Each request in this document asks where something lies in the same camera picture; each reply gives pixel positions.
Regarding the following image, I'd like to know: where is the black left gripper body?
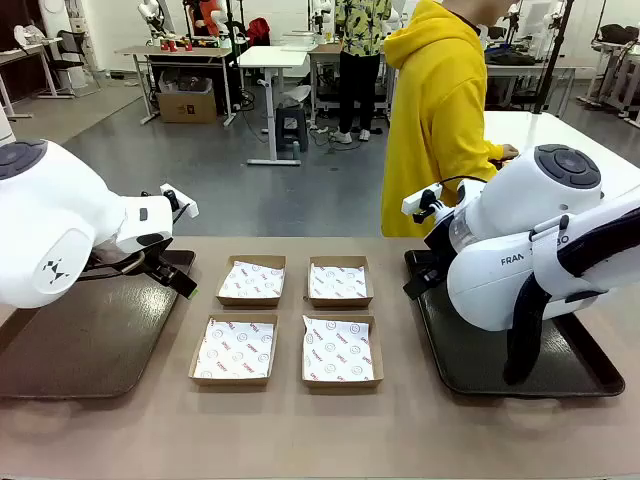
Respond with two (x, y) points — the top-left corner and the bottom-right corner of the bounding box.
(142, 247), (177, 284)

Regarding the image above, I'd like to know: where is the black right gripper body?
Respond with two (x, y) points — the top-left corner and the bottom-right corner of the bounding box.
(417, 222), (454, 289)

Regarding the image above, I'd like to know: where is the brown cardboard tray box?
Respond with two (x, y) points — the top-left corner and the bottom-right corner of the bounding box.
(305, 255), (375, 309)
(188, 313), (279, 388)
(301, 313), (385, 390)
(215, 255), (288, 308)

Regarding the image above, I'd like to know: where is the person in yellow hoodie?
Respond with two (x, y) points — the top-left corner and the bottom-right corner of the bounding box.
(380, 0), (519, 239)

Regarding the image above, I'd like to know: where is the brown cardboard shipping box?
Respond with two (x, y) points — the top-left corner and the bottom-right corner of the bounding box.
(157, 79), (219, 125)

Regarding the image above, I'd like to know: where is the large white table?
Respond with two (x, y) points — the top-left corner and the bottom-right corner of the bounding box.
(482, 110), (640, 201)

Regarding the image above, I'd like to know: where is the grey step stool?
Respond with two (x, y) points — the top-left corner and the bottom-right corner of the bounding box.
(274, 107), (310, 154)

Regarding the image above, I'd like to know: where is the person in floral shirt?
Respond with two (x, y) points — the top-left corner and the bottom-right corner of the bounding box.
(333, 0), (394, 145)

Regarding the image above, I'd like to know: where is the dark clothes pile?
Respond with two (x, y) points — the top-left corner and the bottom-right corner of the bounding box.
(487, 44), (539, 67)

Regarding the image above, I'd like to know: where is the wooden top desk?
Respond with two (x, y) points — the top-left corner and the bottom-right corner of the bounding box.
(113, 45), (246, 126)

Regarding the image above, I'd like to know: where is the black stand pole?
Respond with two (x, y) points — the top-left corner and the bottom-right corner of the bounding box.
(533, 0), (576, 115)

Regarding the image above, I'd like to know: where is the black office chair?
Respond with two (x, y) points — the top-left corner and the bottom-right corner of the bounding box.
(49, 29), (101, 99)

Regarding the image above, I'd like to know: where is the grey desk with clothes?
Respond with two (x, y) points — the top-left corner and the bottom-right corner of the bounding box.
(485, 59), (599, 119)

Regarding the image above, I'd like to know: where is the white standing desk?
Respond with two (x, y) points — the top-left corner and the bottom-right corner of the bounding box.
(237, 46), (309, 166)

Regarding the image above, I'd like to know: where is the person in orange top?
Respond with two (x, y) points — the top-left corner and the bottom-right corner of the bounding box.
(192, 0), (224, 39)

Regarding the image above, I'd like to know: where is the red jacket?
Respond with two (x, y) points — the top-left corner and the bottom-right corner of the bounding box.
(247, 17), (271, 47)

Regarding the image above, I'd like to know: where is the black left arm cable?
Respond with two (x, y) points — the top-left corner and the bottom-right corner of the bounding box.
(79, 249), (147, 281)

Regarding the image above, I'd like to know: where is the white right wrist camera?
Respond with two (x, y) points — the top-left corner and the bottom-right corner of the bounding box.
(402, 183), (445, 217)

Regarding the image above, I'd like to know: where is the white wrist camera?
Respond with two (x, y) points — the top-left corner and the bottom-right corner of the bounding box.
(402, 183), (445, 217)
(159, 183), (200, 219)

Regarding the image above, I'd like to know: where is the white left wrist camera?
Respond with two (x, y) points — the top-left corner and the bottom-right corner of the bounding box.
(159, 183), (200, 219)

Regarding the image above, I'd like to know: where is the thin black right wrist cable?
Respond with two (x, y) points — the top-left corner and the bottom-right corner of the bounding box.
(438, 174), (490, 206)

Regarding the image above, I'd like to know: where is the black plastic tray with handles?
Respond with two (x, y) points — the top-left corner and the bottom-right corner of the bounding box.
(403, 248), (626, 400)

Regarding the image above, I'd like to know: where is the brown plastic tray with handles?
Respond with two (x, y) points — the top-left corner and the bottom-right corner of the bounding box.
(0, 248), (197, 400)

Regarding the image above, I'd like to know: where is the black right arm cable sleeve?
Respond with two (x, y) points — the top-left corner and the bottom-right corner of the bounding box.
(502, 204), (640, 386)

